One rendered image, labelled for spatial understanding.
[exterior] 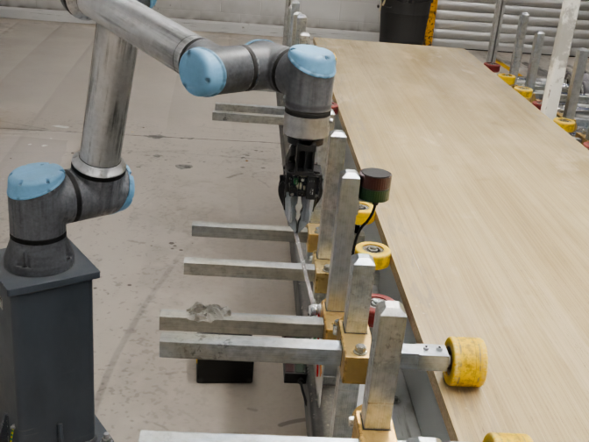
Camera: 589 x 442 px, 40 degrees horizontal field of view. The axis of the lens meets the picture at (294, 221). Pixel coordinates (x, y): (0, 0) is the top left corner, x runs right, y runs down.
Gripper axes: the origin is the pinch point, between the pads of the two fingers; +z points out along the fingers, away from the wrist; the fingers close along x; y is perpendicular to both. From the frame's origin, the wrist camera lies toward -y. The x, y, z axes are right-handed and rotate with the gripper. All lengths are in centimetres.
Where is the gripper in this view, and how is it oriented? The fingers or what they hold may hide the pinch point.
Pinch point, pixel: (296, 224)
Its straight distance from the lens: 168.0
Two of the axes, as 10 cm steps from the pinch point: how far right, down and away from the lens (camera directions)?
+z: -0.8, 9.2, 3.8
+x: 10.0, 0.6, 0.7
